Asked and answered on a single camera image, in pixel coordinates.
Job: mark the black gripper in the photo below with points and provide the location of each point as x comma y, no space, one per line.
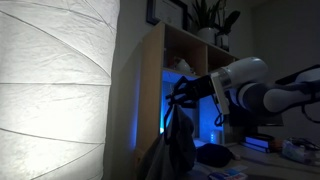
203,87

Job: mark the gray knit sweater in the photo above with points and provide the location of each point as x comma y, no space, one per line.
176,146

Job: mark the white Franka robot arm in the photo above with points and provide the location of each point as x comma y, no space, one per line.
253,71

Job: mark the white teapot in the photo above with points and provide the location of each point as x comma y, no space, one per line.
183,66

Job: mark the wooden shelf unit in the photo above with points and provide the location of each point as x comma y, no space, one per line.
150,100

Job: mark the white cylinder speaker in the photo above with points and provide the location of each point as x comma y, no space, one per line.
215,137

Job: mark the plant in white pot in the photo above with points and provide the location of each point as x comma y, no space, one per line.
207,35

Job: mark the plant in small pot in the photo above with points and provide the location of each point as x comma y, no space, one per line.
222,41

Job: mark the dark blue bag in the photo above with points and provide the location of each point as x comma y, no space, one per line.
213,155

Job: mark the black computer monitor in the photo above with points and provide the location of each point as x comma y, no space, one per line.
256,120

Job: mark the black framed picture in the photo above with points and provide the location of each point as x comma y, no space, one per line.
166,11

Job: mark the blue lit box device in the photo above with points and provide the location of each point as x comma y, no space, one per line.
258,142

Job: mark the blue white booklet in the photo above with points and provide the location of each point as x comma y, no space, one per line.
228,174

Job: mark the white paper lamp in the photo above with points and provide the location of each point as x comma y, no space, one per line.
50,83

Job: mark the clear plastic bag clutter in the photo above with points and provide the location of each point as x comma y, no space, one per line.
301,151

